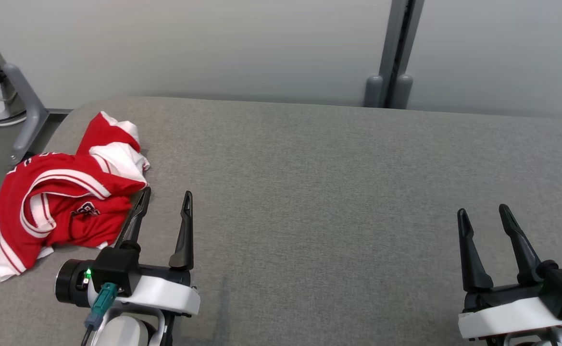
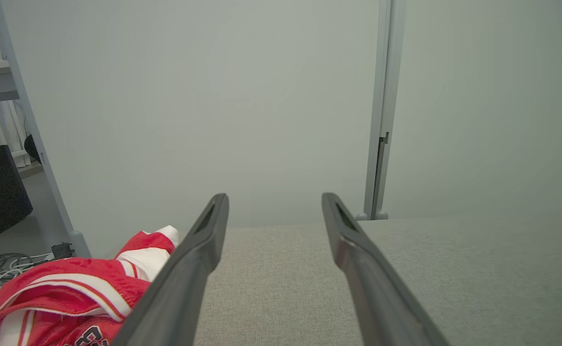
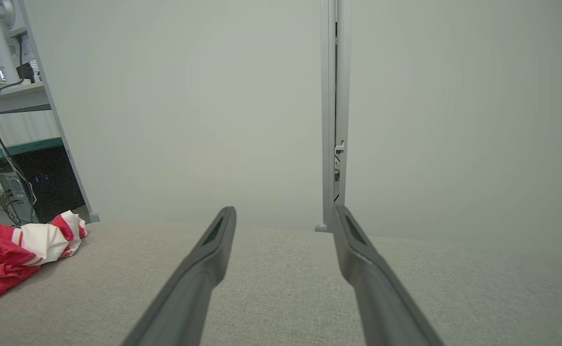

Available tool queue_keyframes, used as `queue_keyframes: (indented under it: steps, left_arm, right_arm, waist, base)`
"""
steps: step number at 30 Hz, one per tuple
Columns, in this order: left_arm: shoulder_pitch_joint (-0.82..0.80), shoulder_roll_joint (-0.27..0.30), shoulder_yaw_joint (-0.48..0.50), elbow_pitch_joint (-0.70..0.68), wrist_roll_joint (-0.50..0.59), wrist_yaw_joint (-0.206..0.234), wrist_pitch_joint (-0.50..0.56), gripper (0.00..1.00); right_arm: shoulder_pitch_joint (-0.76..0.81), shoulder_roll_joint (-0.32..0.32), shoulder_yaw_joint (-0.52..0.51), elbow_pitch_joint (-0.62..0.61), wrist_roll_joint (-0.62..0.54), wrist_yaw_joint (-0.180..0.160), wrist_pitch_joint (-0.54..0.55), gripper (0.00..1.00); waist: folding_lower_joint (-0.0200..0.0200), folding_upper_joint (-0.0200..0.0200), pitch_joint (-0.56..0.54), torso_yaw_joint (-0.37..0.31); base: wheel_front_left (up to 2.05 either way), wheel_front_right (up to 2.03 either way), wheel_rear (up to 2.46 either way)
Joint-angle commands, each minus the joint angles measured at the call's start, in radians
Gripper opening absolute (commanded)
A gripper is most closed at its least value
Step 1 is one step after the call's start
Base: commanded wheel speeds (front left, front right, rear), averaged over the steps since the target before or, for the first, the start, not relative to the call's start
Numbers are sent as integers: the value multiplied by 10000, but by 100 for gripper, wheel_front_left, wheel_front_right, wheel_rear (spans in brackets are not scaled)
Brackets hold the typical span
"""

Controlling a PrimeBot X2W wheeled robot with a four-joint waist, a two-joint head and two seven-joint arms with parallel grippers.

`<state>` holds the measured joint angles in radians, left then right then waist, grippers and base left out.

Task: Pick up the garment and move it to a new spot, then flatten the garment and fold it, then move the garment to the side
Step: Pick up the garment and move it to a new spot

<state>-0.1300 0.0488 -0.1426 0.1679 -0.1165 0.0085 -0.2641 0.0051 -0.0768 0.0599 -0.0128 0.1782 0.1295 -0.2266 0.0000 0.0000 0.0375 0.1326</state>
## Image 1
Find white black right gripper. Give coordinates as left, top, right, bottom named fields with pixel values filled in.
left=457, top=204, right=562, bottom=340

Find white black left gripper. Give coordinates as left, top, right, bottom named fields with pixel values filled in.
left=55, top=186, right=201, bottom=317

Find red Bulls shorts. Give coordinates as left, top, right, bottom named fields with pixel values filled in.
left=52, top=111, right=151, bottom=248

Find red Bulls 23 jersey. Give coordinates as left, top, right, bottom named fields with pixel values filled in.
left=0, top=151, right=149, bottom=283

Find teal left camera cable connector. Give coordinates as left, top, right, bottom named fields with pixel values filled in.
left=85, top=283, right=118, bottom=330

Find grey metal tube frame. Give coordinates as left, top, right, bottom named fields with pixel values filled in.
left=2, top=62, right=50, bottom=165

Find grey rounded post foot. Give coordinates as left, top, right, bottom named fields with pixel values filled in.
left=363, top=74, right=384, bottom=109
left=389, top=73, right=414, bottom=110

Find grey vertical partition post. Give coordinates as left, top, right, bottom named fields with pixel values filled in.
left=378, top=0, right=426, bottom=109

